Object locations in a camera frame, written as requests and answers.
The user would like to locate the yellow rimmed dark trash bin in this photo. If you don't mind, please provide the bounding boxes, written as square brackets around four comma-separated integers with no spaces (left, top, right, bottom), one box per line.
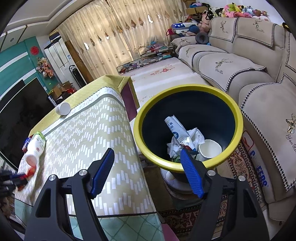
[133,84,243,182]

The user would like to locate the beige sectional sofa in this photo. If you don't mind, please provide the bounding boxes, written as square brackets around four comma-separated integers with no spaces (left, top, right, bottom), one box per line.
[172,18,295,221]

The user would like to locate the pile of plush toys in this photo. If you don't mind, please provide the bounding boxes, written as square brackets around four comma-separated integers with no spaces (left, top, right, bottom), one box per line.
[165,1,270,45]

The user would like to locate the white paper cup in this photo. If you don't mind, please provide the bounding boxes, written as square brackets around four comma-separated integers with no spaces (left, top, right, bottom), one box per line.
[197,140,222,162]

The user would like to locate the beige curtains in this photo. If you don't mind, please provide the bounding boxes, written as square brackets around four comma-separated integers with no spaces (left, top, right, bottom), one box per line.
[57,0,185,79]

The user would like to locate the white tissue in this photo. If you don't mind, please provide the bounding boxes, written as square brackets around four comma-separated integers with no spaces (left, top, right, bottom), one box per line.
[167,128,205,159]

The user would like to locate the black tower fan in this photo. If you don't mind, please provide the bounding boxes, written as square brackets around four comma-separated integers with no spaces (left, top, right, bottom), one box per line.
[69,65,87,88]

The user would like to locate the white green lotion bottle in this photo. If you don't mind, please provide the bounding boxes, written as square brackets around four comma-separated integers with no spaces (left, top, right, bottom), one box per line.
[25,132,46,167]

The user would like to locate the white pill bottle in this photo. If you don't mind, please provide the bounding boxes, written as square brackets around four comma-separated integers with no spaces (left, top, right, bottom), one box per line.
[55,102,71,116]

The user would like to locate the patterned red carpet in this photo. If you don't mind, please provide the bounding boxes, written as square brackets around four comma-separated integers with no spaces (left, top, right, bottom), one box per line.
[161,143,269,240]

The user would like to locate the blue white paper bag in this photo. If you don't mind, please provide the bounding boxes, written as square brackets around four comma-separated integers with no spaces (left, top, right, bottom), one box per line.
[165,116,196,151]

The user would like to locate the large black television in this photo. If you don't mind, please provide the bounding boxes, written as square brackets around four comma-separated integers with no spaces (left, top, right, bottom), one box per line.
[1,78,54,168]

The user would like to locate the floral floor mat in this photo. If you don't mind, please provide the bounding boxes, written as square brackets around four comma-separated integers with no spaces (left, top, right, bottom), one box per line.
[123,58,209,106]

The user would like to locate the low glass shelf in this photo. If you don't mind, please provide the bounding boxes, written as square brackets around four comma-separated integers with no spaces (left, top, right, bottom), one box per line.
[116,47,175,74]

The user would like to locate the red foil packet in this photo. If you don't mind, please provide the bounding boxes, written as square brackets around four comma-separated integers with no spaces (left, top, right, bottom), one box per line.
[17,166,37,191]

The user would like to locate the patterned table cloth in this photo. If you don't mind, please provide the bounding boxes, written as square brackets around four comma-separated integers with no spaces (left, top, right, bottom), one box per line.
[15,75,164,240]

